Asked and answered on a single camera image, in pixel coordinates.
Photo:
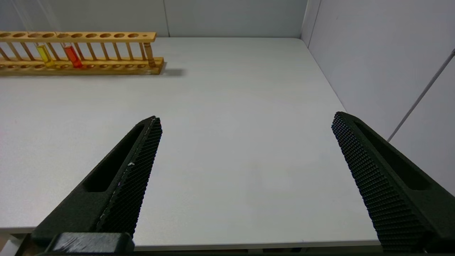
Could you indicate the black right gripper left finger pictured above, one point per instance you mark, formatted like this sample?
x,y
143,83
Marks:
x,y
121,192

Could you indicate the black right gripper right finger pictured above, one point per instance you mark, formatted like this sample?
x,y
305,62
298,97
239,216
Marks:
x,y
391,185

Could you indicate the wooden test tube rack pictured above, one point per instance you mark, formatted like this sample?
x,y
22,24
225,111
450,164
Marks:
x,y
89,65

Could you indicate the test tube with red pigment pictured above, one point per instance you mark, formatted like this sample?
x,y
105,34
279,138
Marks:
x,y
73,57

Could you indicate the test tube with yellow pigment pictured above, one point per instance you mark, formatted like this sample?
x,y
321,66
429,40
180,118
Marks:
x,y
45,56

